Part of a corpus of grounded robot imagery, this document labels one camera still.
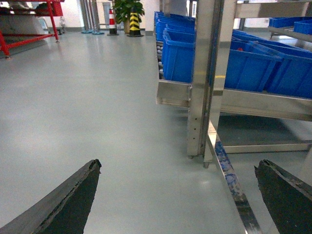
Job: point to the red metal frame table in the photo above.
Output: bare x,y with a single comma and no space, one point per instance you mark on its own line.
19,22

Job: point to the background steel shelf rack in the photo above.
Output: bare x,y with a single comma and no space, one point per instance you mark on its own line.
293,27

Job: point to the red white traffic cone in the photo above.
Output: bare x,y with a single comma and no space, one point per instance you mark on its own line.
112,25

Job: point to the yellow black traffic cone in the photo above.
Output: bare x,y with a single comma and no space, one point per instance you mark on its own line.
134,25

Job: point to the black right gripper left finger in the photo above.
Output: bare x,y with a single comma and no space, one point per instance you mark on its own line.
65,210

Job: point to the large blue plastic crate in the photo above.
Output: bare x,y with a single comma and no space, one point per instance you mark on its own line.
178,55

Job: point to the green potted plant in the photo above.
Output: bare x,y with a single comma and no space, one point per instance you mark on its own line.
123,9

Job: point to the stainless steel rack frame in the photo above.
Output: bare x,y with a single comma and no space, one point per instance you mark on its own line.
205,98

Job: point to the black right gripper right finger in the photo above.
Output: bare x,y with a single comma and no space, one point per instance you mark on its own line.
287,198

